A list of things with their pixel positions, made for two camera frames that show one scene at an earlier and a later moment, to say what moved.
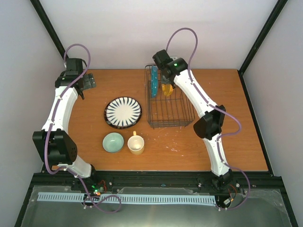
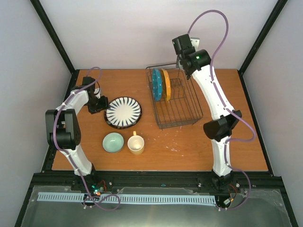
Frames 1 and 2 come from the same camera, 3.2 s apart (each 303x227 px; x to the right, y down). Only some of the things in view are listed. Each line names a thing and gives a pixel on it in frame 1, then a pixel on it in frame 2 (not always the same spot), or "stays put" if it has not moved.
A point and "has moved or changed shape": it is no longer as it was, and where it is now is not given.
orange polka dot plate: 167,89 has moved or changed shape
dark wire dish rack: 175,110 has moved or changed shape
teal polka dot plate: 154,81 has moved or changed shape
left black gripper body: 89,83 -> 95,104
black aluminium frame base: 224,180 stays put
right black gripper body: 168,80 -> 181,59
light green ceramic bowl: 113,142 stays put
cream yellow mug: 136,144 stays put
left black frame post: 45,19 stays put
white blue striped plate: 123,111 stays put
